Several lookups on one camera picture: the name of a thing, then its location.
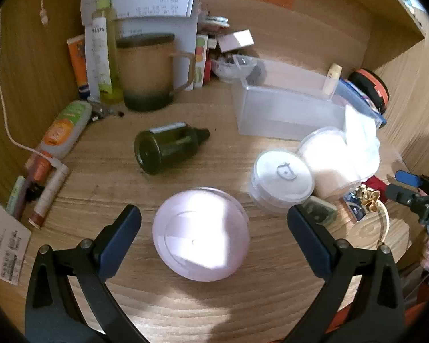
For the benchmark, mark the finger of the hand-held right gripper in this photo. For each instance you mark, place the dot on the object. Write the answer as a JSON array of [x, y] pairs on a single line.
[[402, 194], [407, 178]]

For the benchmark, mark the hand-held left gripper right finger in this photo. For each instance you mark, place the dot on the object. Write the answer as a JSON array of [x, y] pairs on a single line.
[[304, 235]]

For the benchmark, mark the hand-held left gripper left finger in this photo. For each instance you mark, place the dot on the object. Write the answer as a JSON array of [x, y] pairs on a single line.
[[123, 234]]

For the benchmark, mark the gold ribbon bead ornament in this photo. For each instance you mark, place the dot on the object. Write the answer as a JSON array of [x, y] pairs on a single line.
[[370, 198]]

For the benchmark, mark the white cloth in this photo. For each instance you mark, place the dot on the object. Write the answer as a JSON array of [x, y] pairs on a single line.
[[361, 139]]

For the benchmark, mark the white round lidded container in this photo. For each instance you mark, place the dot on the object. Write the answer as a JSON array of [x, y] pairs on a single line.
[[282, 175]]

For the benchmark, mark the round cotton pad container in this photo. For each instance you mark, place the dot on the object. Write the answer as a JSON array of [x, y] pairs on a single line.
[[325, 164]]

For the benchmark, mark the pink round jar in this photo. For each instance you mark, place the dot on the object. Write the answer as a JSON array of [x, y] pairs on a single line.
[[200, 234]]

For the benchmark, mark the dark green bottle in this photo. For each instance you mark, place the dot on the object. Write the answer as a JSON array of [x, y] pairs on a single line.
[[164, 148]]

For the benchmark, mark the clear plastic storage box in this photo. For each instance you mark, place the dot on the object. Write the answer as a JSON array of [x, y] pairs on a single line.
[[289, 114]]

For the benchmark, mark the wooden desktop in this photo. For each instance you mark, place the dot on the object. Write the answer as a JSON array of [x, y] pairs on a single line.
[[264, 293]]

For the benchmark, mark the small green card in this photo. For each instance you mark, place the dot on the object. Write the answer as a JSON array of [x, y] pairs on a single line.
[[320, 210]]

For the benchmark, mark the small blue card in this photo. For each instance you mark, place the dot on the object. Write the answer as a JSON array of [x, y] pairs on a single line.
[[354, 205]]

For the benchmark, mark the white stick with brown cap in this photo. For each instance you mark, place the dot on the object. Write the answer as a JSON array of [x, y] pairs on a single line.
[[50, 196]]

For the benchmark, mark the blue patchwork pouch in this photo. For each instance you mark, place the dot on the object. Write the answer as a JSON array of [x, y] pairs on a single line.
[[361, 102]]

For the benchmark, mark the black case with orange zipper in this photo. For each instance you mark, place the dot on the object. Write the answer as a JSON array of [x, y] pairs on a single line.
[[373, 87]]

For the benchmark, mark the pale green stick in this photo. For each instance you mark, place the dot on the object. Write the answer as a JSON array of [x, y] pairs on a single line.
[[15, 196]]

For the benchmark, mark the green and orange tube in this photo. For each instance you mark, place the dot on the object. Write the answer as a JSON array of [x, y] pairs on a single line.
[[66, 128]]

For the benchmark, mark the printed paper slip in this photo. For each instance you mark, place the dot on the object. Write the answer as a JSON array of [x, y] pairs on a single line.
[[3, 246]]

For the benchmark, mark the small cream bottle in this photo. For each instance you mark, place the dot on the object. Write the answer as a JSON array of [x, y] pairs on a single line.
[[331, 78]]

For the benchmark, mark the brown mug with dark lid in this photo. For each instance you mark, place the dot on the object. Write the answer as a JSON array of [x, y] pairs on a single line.
[[146, 71]]

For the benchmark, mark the glass bowl of trinkets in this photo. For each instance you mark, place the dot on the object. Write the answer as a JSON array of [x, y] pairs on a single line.
[[232, 68]]

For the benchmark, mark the fruit printed box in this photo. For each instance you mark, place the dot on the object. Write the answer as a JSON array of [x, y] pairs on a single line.
[[201, 60]]

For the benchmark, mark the yellow-green bottle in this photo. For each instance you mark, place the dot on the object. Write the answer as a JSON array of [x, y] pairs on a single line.
[[110, 43]]

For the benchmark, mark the white paper sheet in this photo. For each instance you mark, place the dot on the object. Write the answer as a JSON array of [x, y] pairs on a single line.
[[178, 39]]

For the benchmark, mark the small white cardboard box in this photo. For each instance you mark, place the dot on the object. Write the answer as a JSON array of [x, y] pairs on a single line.
[[236, 40]]

